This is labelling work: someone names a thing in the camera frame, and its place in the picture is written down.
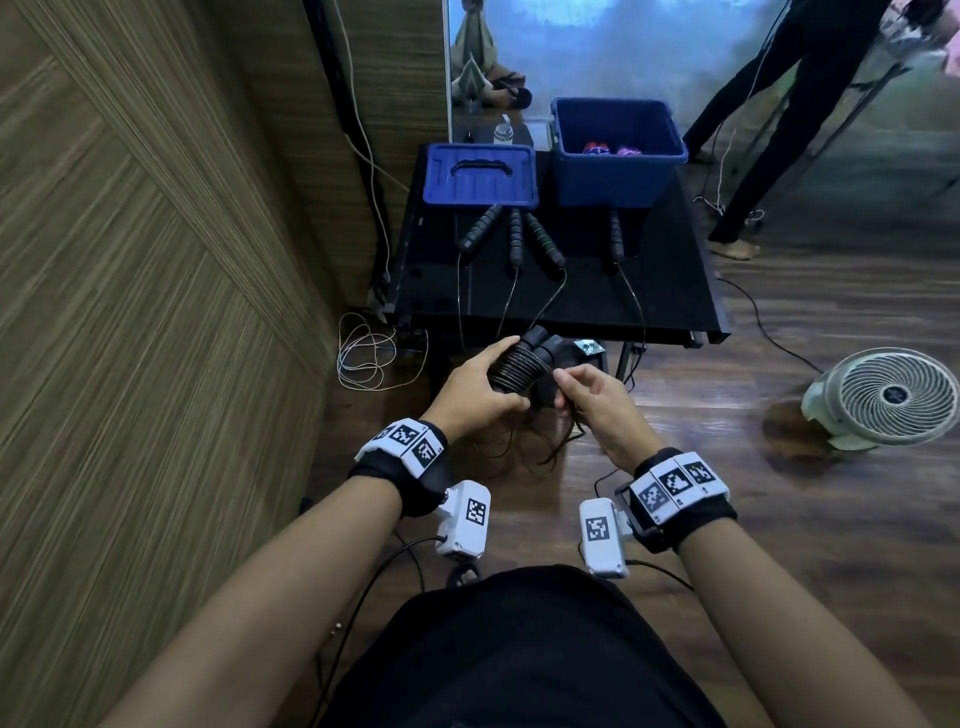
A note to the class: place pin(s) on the person's right forearm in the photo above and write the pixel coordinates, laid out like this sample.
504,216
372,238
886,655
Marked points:
787,630

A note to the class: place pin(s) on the person's left foot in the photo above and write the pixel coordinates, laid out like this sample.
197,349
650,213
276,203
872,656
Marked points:
463,574

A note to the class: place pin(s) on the person's left forearm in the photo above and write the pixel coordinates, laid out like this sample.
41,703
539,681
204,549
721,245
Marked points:
255,615

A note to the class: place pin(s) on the blue plastic bin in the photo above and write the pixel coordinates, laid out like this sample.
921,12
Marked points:
619,184

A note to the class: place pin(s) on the person's right hand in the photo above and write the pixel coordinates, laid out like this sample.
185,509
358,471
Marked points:
615,416

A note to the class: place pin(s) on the blue bin lid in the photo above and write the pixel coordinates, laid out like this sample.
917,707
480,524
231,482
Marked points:
450,193

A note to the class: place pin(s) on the person's left hand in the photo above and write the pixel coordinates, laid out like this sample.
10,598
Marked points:
469,394

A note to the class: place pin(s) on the white water bottle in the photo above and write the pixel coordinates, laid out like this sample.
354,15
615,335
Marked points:
503,133

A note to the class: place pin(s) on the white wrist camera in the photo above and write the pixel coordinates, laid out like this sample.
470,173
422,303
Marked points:
600,536
465,521

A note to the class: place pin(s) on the person's black clothing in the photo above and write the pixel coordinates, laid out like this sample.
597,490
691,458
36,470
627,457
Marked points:
525,652

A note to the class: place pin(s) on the black glossy low table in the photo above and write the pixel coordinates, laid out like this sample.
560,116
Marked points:
675,292

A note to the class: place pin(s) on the black wristband with marker tags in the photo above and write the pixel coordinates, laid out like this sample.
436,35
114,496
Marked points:
675,499
405,457

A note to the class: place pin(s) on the white floor fan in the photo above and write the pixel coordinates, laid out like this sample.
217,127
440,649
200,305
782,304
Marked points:
889,397

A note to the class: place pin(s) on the black pouch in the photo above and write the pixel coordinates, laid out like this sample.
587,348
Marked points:
476,136

